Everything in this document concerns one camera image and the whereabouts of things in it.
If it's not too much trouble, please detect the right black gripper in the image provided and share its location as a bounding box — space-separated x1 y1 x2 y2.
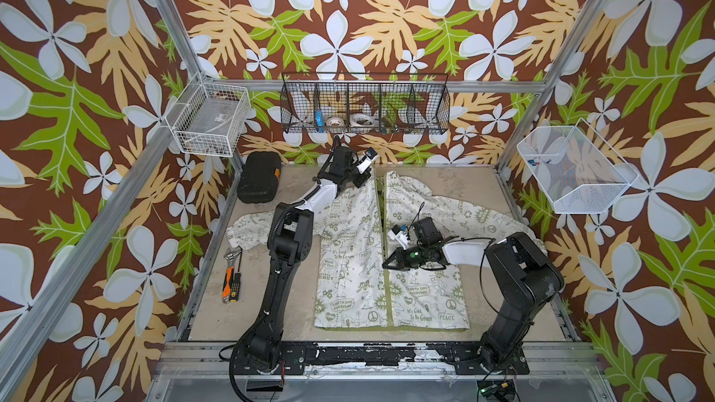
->
380 244 428 271

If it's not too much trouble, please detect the white green printed jacket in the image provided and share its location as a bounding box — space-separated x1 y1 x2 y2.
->
226 170 547 331

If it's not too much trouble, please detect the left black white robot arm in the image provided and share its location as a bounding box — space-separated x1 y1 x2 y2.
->
232 137 378 372

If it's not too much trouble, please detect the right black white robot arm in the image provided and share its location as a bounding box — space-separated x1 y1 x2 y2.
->
383 217 565 373

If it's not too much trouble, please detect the blue item in basket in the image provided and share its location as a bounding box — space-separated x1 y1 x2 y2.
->
315 111 325 128

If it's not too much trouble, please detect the white tape roll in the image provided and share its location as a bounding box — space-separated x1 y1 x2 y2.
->
350 113 375 128

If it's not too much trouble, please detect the black tool case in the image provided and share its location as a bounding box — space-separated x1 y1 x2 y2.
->
236 152 282 204

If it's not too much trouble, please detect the black screwdriver tool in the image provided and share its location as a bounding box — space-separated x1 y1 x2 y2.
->
229 254 242 303

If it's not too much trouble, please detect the white mesh basket right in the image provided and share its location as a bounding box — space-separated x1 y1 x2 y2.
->
517 119 640 214

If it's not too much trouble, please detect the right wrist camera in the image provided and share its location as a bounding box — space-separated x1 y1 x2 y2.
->
387 224 410 249

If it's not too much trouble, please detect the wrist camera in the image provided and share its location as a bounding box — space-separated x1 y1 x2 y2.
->
356 148 379 174
387 224 410 249

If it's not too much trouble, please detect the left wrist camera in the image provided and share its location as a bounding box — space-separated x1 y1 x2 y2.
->
356 148 379 174

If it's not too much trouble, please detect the black wire wall basket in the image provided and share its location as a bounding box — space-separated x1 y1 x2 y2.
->
279 73 451 134

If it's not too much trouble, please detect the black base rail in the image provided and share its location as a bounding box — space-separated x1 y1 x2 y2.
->
228 339 532 376

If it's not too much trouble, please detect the white wire basket left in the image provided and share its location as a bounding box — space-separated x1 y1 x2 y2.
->
167 80 251 158

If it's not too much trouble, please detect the orange handled wrench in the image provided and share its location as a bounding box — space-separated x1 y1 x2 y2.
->
222 247 243 303

